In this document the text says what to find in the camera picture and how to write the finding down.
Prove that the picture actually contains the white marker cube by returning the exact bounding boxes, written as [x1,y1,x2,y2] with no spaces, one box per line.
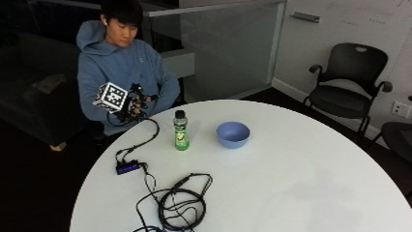
[93,81,131,114]

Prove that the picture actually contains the the person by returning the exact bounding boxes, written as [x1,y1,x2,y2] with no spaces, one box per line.
[77,0,182,137]

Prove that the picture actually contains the green bottle with black cap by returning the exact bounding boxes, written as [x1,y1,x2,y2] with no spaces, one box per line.
[173,109,191,152]

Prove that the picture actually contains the black usb hub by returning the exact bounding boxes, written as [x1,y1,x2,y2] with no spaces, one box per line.
[115,159,146,176]

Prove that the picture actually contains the blue bowl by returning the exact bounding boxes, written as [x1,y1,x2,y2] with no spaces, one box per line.
[215,121,251,150]

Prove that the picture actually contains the glass partition panel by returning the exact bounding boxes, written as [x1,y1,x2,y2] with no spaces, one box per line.
[143,0,289,103]

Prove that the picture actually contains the dark sofa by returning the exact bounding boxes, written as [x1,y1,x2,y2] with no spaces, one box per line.
[0,30,94,152]

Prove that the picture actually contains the black office chair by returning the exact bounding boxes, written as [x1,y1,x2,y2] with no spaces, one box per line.
[303,43,394,136]

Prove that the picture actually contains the black cable from glove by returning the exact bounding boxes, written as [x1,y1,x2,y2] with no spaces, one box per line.
[106,110,162,162]

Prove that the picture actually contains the coiled black cable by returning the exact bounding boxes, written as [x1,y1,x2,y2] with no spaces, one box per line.
[131,162,214,232]

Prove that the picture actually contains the white wall socket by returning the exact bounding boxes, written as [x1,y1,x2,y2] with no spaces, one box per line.
[391,101,412,120]

